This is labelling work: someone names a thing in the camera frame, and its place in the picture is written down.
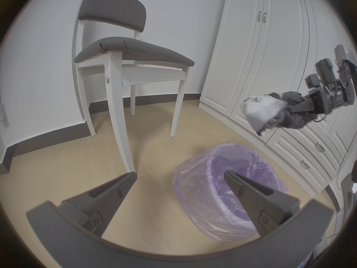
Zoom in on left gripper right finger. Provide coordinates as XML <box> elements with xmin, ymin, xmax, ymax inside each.
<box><xmin>224</xmin><ymin>170</ymin><xmax>302</xmax><ymax>238</ymax></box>

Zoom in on white wardrobe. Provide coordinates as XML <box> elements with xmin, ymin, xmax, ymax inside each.
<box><xmin>199</xmin><ymin>0</ymin><xmax>357</xmax><ymax>197</ymax></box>

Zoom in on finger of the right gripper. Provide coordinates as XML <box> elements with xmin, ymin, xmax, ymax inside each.
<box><xmin>289</xmin><ymin>101</ymin><xmax>317</xmax><ymax>114</ymax></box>

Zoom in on white chair with grey cushions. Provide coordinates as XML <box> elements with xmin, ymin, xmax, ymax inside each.
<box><xmin>73</xmin><ymin>0</ymin><xmax>195</xmax><ymax>175</ymax></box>

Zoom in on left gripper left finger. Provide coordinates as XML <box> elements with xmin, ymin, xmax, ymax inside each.
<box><xmin>59</xmin><ymin>172</ymin><xmax>138</xmax><ymax>237</ymax></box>

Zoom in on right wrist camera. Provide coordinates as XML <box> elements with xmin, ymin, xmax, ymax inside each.
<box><xmin>305</xmin><ymin>74</ymin><xmax>321</xmax><ymax>89</ymax></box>

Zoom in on purple plastic bag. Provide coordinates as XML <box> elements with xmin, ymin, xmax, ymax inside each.
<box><xmin>172</xmin><ymin>139</ymin><xmax>289</xmax><ymax>242</ymax></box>

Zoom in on white paper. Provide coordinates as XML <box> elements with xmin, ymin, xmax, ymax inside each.
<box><xmin>242</xmin><ymin>94</ymin><xmax>288</xmax><ymax>132</ymax></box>

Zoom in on white trash bin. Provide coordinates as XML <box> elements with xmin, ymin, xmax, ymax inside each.
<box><xmin>176</xmin><ymin>145</ymin><xmax>282</xmax><ymax>241</ymax></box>

